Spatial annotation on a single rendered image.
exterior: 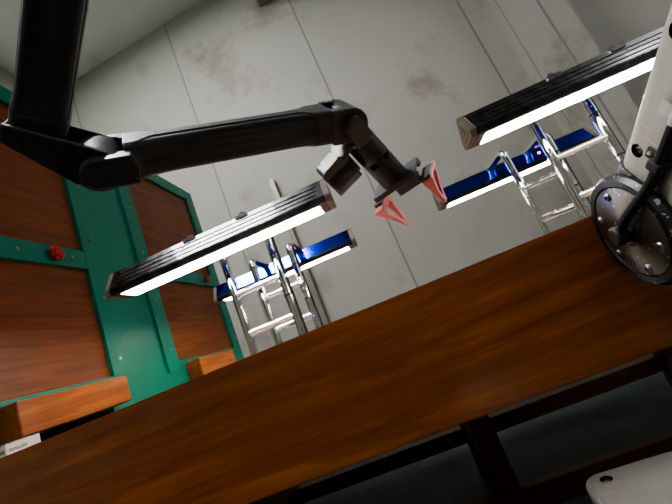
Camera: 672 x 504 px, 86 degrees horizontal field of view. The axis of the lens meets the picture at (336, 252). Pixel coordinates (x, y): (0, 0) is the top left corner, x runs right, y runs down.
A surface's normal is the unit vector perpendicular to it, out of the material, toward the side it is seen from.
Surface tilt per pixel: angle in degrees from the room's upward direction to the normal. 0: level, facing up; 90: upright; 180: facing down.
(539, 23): 90
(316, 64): 90
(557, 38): 90
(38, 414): 90
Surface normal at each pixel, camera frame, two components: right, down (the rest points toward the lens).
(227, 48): -0.23, -0.12
